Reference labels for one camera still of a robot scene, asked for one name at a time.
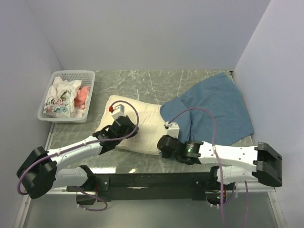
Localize cream pillow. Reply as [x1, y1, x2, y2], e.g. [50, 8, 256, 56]
[94, 95, 167, 156]

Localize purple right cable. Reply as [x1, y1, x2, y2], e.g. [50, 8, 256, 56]
[166, 108, 249, 228]

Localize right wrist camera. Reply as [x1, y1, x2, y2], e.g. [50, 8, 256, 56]
[164, 122, 180, 139]

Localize white printed cloth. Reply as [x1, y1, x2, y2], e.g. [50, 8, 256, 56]
[43, 76, 82, 118]

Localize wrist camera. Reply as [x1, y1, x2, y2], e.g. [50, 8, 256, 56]
[164, 122, 180, 139]
[109, 104, 125, 120]

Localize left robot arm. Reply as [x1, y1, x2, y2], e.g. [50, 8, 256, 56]
[17, 116, 139, 199]

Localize white plastic basket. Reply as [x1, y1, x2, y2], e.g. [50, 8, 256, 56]
[38, 70, 95, 123]

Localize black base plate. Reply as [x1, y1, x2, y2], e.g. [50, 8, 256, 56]
[80, 172, 220, 201]

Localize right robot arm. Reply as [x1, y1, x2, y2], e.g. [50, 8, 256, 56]
[157, 135, 283, 190]

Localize purple cable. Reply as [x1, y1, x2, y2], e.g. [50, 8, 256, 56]
[17, 101, 139, 212]
[166, 108, 249, 228]

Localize pink cloth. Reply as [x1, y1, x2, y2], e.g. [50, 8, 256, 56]
[74, 86, 91, 110]

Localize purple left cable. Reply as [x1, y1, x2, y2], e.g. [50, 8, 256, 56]
[17, 101, 139, 212]

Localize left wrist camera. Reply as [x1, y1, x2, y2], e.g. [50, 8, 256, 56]
[109, 104, 125, 120]

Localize blue pillowcase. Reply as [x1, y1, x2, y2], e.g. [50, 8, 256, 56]
[160, 73, 254, 146]

